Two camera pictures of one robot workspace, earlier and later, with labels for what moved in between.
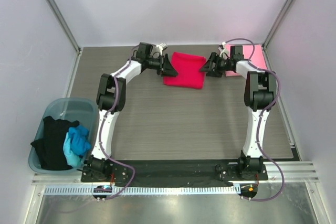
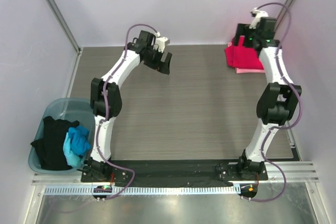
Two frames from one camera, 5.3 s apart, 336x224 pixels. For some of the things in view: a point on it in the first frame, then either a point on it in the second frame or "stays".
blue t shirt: x=75 y=145 stays
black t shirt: x=50 y=147 stays
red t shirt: x=188 y=67 -> x=242 y=56
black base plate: x=168 y=173 stays
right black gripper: x=217 y=64 -> x=243 y=31
